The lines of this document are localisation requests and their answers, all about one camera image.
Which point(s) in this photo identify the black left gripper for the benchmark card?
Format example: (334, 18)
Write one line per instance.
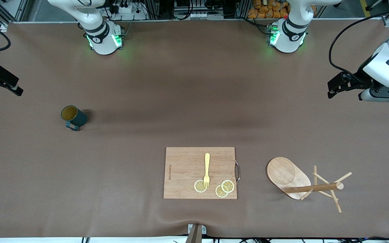
(357, 79)

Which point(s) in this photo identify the teal mug yellow inside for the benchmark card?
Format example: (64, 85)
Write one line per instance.
(77, 118)

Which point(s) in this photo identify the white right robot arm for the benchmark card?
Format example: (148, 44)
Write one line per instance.
(101, 40)

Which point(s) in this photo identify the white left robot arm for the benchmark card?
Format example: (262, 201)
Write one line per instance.
(289, 37)

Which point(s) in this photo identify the wooden mug tree rack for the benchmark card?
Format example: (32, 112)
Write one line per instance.
(282, 173)

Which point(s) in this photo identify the orange packaged snacks pile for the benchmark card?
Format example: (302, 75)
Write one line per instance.
(265, 11)

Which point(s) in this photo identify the white power strip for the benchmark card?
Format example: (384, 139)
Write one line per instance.
(127, 10)

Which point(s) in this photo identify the lemon slice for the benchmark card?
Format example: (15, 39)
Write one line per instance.
(220, 192)
(199, 186)
(228, 186)

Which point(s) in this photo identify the brown table mat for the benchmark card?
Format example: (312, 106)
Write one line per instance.
(147, 101)

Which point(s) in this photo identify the yellow plastic fork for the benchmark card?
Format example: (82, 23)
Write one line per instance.
(207, 165)

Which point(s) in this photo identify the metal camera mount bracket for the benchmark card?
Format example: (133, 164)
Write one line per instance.
(196, 236)

